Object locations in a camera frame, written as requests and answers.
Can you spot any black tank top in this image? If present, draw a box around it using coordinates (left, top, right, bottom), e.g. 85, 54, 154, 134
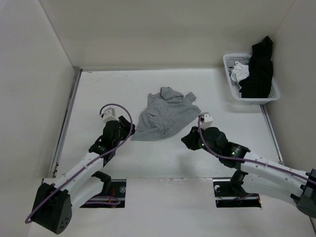
238, 36, 274, 98

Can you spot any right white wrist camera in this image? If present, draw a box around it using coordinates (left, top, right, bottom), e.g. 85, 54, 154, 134
200, 112, 213, 130

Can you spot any metal table rail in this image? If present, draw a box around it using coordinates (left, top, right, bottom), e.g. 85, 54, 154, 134
47, 66, 82, 178
260, 105, 284, 165

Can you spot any white plastic laundry basket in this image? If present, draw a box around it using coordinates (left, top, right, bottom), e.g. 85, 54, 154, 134
223, 53, 280, 105

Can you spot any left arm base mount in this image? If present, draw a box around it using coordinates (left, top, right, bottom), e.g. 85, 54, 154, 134
80, 179, 127, 208

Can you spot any grey tank top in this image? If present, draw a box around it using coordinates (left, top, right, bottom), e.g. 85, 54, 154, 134
131, 87, 201, 142

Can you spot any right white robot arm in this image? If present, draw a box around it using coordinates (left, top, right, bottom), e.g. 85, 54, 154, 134
181, 126, 316, 218

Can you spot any white tank top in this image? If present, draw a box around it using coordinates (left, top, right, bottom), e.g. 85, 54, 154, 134
231, 61, 250, 82

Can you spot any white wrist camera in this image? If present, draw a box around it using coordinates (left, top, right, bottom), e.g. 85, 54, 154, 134
200, 112, 213, 130
100, 107, 118, 123

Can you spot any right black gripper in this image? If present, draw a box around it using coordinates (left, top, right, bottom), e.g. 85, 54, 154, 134
181, 125, 220, 158

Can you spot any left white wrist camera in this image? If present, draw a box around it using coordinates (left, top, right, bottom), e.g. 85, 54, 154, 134
100, 107, 118, 123

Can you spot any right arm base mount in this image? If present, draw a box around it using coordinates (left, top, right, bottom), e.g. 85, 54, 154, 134
213, 178, 262, 208

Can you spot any left metal table rail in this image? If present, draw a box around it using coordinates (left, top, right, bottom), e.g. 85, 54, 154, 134
47, 66, 82, 178

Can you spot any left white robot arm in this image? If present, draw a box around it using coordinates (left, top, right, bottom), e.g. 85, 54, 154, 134
25, 116, 135, 234

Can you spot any right metal table rail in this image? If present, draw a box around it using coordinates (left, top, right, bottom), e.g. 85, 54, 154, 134
260, 105, 284, 165

